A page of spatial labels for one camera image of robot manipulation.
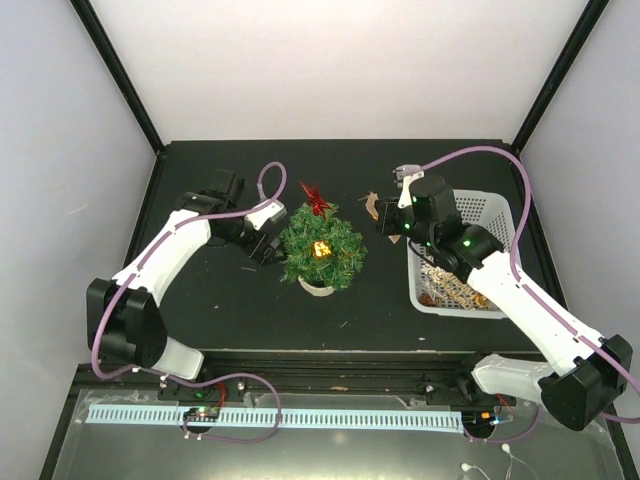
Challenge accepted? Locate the burlap fabric ornament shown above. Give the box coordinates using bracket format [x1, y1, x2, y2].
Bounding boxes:
[358, 191, 400, 244]

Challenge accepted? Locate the gold gift box ornament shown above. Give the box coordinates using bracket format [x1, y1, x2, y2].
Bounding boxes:
[313, 241, 332, 259]

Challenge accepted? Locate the small green christmas tree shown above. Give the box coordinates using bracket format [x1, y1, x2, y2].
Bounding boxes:
[280, 204, 367, 291]

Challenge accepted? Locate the red star ornament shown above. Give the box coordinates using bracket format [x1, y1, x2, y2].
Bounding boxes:
[300, 181, 332, 219]

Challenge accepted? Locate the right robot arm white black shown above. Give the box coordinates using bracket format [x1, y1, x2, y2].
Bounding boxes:
[373, 173, 633, 431]

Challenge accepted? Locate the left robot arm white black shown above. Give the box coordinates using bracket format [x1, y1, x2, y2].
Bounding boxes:
[86, 170, 287, 399]

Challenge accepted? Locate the gold merry christmas sign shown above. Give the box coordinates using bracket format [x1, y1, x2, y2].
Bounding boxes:
[421, 265, 487, 310]

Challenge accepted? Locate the brown pine cone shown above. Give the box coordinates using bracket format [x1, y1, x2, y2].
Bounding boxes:
[418, 292, 440, 308]

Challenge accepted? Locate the white plastic basket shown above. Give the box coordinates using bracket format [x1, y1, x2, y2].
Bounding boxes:
[407, 190, 515, 320]

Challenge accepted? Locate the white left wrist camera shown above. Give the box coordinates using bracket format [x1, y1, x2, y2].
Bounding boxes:
[247, 200, 287, 230]

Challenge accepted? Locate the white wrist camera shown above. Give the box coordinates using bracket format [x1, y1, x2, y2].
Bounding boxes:
[393, 164, 424, 209]
[247, 200, 287, 230]

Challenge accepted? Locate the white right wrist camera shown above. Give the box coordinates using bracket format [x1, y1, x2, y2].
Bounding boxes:
[393, 164, 424, 209]

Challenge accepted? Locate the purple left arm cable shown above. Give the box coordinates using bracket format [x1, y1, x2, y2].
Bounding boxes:
[90, 161, 288, 445]

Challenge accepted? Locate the white slotted cable duct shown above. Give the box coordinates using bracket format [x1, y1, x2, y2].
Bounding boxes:
[85, 404, 464, 434]

